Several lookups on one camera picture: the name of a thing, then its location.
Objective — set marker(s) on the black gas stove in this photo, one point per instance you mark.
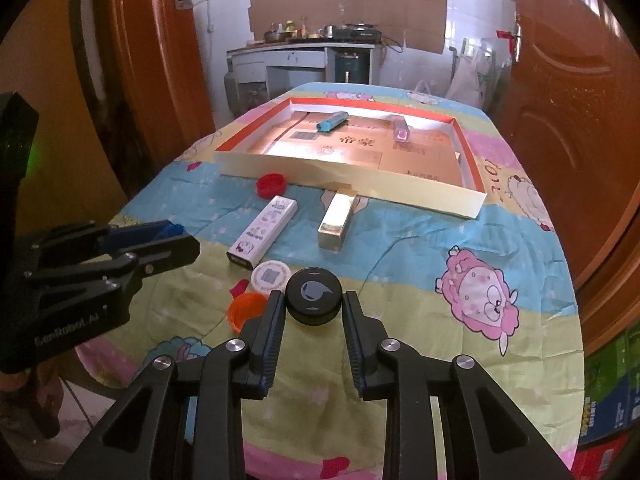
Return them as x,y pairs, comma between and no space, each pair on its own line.
357,35

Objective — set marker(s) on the shallow cardboard tray box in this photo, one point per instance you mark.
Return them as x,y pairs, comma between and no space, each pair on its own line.
350,152

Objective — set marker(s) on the grey kitchen counter cabinet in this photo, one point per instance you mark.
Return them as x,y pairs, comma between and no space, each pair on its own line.
280,60

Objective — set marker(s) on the blue cardboard carton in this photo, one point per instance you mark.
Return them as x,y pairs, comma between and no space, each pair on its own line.
605,410

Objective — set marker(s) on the shiny gold box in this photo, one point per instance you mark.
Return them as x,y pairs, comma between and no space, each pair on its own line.
336,222

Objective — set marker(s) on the blue bottle cap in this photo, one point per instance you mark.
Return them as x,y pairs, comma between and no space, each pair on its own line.
174,230

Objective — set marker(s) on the cardboard sheet on wall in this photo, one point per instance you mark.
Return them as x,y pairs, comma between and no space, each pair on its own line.
350,0

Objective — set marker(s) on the dark orange bottle cap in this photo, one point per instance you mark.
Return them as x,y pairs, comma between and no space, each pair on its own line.
271,184

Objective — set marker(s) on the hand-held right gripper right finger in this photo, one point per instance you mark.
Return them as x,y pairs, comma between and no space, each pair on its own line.
356,355

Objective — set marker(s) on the light orange bottle cap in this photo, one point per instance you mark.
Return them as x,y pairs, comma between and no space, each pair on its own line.
244,312

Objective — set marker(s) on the sheep printed blanket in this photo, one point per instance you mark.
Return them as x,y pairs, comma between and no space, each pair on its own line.
425,240

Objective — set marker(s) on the white bottle cap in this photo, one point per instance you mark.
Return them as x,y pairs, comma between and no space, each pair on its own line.
270,276

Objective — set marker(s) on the white printed slim box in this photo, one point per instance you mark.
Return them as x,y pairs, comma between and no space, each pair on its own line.
262,230

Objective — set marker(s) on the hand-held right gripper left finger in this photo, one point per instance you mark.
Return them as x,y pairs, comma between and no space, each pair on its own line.
272,350

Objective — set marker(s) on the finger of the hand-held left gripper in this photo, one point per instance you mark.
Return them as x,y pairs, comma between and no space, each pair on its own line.
165,255
130,240

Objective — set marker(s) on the teal slim box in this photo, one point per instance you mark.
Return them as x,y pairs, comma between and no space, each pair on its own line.
332,121

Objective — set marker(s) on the red cardboard carton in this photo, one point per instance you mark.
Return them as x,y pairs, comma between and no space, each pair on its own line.
600,460

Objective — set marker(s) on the metal wok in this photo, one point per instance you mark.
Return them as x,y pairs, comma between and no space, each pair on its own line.
275,36

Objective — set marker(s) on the black bottle cap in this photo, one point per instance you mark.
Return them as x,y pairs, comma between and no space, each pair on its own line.
314,296

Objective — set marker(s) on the small white plastic bag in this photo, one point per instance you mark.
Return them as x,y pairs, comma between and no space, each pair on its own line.
422,90

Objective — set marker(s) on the glittery box with pink end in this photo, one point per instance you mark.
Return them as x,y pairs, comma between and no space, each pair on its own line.
401,130

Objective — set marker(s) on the green cardboard carton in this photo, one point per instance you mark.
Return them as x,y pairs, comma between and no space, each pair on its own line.
610,360

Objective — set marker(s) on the large white plastic bag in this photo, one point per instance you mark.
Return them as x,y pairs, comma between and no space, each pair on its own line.
467,77

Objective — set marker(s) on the brown wooden door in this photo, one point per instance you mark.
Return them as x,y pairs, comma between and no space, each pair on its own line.
575,135
165,85

